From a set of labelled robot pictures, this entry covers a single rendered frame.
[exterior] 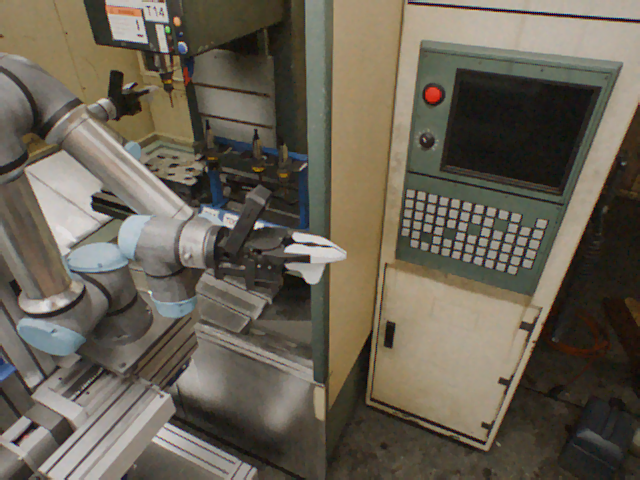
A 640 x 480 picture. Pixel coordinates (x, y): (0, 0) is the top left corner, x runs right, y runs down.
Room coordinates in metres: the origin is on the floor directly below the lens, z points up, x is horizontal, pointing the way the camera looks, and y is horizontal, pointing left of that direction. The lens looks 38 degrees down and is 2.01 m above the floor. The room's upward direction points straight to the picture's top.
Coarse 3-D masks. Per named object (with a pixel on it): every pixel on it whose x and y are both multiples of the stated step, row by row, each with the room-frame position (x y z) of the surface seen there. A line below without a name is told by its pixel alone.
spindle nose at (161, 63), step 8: (144, 56) 1.86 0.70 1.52; (152, 56) 1.84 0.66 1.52; (160, 56) 1.84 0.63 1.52; (168, 56) 1.86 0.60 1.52; (176, 56) 1.88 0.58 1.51; (144, 64) 1.87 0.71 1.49; (152, 64) 1.84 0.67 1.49; (160, 64) 1.84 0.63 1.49; (168, 64) 1.85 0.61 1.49; (176, 64) 1.88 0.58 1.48; (160, 72) 1.85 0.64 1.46
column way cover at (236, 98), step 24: (216, 72) 2.34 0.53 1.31; (240, 72) 2.27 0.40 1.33; (264, 72) 2.21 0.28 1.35; (216, 96) 2.35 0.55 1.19; (240, 96) 2.29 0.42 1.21; (264, 96) 2.22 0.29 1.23; (216, 120) 2.37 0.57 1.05; (240, 120) 2.29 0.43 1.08; (264, 120) 2.23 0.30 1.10; (264, 144) 2.24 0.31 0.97
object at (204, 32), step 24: (96, 0) 1.76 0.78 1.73; (168, 0) 1.62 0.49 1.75; (192, 0) 1.64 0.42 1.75; (216, 0) 1.75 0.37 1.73; (240, 0) 1.89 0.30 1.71; (264, 0) 2.04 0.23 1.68; (96, 24) 1.77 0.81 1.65; (144, 24) 1.67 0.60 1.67; (168, 24) 1.63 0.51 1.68; (192, 24) 1.63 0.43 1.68; (216, 24) 1.74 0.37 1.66; (240, 24) 1.87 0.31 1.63; (264, 24) 2.03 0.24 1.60; (144, 48) 1.68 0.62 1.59; (168, 48) 1.64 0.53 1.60; (192, 48) 1.61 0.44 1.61
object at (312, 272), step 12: (288, 252) 0.53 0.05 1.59; (300, 252) 0.53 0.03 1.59; (312, 252) 0.53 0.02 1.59; (324, 252) 0.53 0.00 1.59; (336, 252) 0.54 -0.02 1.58; (288, 264) 0.54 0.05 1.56; (300, 264) 0.53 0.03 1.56; (312, 264) 0.53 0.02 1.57; (324, 264) 0.53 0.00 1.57; (312, 276) 0.53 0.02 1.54
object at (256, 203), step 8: (256, 192) 0.57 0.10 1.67; (264, 192) 0.58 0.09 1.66; (248, 200) 0.56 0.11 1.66; (256, 200) 0.56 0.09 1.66; (264, 200) 0.56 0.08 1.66; (248, 208) 0.56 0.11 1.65; (256, 208) 0.55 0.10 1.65; (264, 208) 0.56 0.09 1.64; (240, 216) 0.56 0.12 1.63; (248, 216) 0.56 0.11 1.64; (256, 216) 0.55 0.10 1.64; (240, 224) 0.56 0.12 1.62; (248, 224) 0.55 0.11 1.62; (232, 232) 0.56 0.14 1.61; (240, 232) 0.55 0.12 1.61; (248, 232) 0.55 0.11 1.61; (232, 240) 0.56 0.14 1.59; (240, 240) 0.55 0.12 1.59; (224, 248) 0.56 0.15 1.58; (232, 248) 0.55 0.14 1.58; (240, 248) 0.56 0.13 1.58
